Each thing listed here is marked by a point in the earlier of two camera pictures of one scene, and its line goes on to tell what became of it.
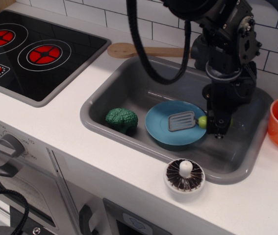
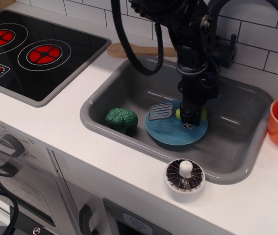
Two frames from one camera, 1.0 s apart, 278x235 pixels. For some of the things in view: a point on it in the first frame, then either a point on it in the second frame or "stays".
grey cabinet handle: [85, 214] stays
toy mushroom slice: [184, 176] stays
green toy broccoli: [125, 120] stays
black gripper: [231, 86] → [200, 82]
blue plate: [157, 123] stays
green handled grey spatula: [185, 120] → [164, 110]
